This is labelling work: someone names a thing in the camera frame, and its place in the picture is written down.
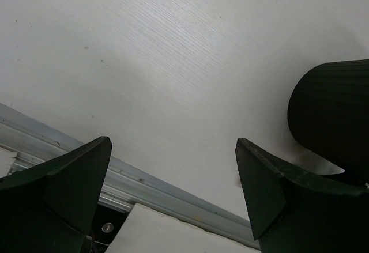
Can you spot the white front board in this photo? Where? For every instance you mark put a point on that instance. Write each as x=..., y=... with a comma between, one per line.
x=148, y=231

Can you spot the black ribbed waste bin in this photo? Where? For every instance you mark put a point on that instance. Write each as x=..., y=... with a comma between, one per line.
x=328, y=114

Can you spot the aluminium table edge rail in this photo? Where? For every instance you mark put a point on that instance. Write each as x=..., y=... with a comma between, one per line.
x=124, y=185

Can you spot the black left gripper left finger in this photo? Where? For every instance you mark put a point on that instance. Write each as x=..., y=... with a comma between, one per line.
x=50, y=207

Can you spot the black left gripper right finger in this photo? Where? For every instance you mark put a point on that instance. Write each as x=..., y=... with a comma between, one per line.
x=294, y=210

